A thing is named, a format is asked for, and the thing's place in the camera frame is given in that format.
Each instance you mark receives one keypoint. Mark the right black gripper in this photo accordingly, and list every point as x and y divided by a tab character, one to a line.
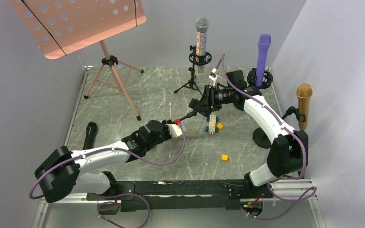
208	102

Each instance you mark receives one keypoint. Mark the black round-base desk mic stand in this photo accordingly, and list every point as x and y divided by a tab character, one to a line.
187	116

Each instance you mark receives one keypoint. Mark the black tripod mic stand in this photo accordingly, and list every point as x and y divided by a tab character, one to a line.
193	75

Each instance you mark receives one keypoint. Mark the rhinestone silver microphone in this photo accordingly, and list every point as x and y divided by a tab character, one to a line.
202	25

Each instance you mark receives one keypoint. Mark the black microphone with orange end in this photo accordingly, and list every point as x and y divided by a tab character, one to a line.
91	132

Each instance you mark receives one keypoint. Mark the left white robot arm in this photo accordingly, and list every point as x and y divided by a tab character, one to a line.
67	172

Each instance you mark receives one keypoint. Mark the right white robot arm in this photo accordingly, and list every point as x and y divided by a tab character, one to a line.
289	147

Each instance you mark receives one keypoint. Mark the purple mic black stand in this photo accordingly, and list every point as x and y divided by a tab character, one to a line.
259	136

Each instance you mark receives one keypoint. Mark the purple microphone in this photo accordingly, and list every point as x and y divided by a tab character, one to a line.
264	43

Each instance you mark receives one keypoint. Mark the gold microphone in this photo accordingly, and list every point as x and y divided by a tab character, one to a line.
304	93

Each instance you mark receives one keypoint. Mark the pink perforated music stand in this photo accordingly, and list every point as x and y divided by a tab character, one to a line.
61	27

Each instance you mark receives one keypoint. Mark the toy brick car blue wheels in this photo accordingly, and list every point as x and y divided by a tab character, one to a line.
212	127

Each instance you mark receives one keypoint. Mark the yellow cube near car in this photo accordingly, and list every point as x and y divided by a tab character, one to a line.
219	126

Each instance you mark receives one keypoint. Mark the yellow cube on table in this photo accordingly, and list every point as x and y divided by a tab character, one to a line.
224	158

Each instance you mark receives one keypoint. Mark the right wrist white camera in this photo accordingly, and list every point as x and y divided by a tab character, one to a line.
214	76

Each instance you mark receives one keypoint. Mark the wrist white camera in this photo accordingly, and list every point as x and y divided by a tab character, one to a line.
214	76
176	128

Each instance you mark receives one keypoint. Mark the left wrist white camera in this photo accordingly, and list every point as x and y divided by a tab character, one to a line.
176	128

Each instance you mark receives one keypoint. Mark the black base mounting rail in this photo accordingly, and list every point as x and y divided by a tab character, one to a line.
227	194

